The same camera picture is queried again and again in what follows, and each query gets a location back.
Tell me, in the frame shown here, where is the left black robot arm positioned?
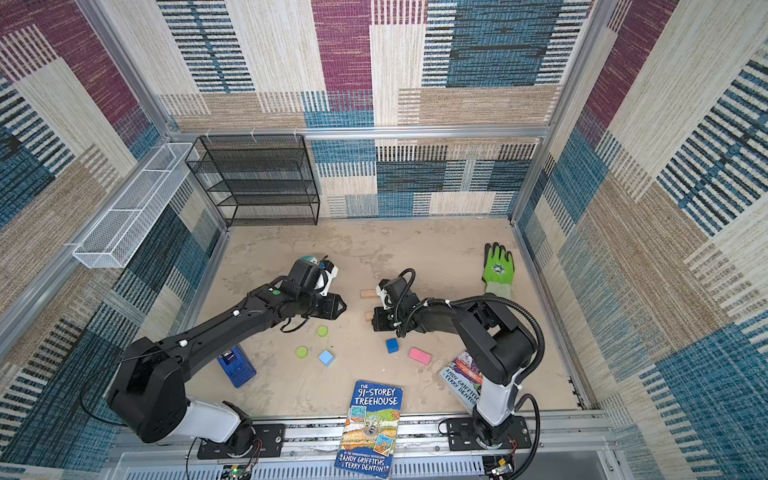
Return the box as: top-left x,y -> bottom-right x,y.
107,284 -> 347,444

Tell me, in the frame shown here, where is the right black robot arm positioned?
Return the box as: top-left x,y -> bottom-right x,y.
361,278 -> 545,448

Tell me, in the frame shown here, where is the dark blue cube block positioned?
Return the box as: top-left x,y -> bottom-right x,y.
386,338 -> 399,354

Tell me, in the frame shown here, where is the light blue cube block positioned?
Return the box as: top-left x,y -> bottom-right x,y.
318,350 -> 335,367

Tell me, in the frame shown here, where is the pink rectangular block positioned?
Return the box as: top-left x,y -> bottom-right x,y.
408,347 -> 432,366

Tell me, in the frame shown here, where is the purple treehouse book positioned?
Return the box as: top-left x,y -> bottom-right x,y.
440,351 -> 483,412

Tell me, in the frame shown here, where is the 91-storey treehouse book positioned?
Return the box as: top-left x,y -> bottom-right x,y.
334,380 -> 403,479

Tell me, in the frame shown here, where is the blue box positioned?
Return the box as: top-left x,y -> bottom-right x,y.
218,345 -> 257,388

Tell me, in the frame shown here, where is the green black work glove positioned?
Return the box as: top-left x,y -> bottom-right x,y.
482,242 -> 515,300

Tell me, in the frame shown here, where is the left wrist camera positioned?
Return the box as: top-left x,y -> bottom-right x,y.
285,258 -> 339,296

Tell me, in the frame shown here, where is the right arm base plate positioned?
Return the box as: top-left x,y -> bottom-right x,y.
442,415 -> 533,451

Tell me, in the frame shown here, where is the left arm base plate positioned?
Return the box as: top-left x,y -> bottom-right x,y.
196,423 -> 286,461

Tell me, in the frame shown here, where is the black wire shelf rack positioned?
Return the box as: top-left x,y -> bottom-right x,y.
185,134 -> 321,227

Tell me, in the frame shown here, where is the white wire mesh basket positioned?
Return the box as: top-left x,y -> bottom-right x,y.
72,143 -> 192,269

